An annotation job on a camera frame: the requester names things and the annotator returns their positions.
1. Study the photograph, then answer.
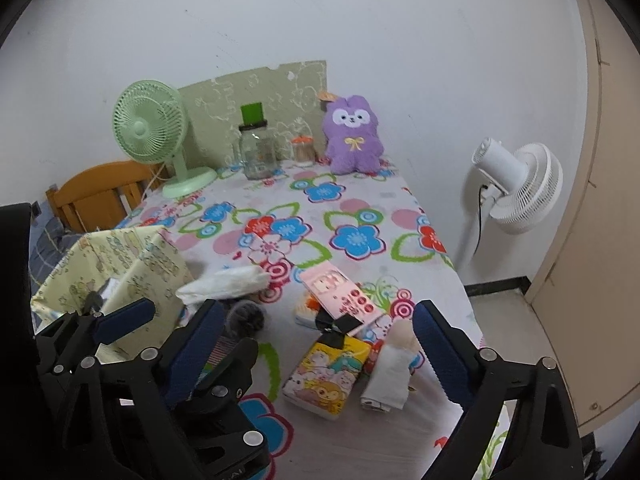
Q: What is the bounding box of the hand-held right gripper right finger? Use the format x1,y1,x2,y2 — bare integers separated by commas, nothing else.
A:
412,300,598,480

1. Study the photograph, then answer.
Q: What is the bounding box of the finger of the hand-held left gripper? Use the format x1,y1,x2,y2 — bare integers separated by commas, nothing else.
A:
34,297,156,377
177,337,267,480

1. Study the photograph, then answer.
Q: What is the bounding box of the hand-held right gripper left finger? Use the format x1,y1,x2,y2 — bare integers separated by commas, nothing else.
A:
47,300,228,480

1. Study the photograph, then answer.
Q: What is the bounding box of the yellow patterned gift bag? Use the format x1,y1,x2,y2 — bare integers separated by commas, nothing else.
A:
30,226,196,366

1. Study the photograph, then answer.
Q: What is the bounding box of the white towel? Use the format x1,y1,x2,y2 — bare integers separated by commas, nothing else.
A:
360,320,426,414

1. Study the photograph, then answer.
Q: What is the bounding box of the grey fluffy ball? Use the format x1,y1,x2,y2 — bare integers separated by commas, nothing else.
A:
225,300,266,337

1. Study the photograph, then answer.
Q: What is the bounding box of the white cloth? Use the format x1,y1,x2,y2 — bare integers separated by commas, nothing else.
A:
176,266,271,307

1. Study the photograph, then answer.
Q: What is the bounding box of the yellow cartoon tissue pack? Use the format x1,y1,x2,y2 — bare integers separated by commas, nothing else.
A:
281,335,373,422

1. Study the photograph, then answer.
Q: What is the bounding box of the black cloth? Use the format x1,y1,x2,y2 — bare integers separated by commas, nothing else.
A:
315,312,368,349

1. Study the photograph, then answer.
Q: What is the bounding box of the white orange tissue pack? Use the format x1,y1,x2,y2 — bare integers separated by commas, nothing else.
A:
294,292,327,329

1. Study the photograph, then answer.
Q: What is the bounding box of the pink package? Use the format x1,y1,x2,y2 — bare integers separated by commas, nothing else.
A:
299,267,391,337

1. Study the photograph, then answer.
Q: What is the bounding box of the blue plaid bedding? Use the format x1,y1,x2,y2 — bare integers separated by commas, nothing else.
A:
27,219,77,272

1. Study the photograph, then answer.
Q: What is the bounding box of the floral tablecloth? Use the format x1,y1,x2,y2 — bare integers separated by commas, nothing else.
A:
95,157,511,480

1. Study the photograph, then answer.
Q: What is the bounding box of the beige wooden door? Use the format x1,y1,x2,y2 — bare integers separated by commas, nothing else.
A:
524,0,640,433

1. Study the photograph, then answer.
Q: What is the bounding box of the white standing fan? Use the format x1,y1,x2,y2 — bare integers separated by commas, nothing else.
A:
452,136,564,272

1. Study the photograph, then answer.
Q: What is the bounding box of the green desk fan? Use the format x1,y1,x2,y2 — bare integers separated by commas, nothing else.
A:
112,79,219,199

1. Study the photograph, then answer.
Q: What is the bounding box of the glass jar mug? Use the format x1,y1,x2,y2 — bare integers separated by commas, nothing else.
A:
232,122,282,181

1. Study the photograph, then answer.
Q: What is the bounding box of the cotton swab jar orange lid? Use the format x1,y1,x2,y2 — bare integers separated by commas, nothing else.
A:
290,135,317,166

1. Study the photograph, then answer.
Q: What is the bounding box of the purple plush toy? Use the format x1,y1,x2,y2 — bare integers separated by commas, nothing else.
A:
317,89,386,175

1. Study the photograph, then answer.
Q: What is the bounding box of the green patterned board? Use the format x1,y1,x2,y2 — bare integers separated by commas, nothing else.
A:
177,60,328,168

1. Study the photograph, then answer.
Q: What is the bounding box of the black power cable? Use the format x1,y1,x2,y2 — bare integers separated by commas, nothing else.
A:
473,185,490,264

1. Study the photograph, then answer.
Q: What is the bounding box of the white power cord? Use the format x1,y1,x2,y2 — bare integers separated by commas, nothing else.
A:
144,162,169,197

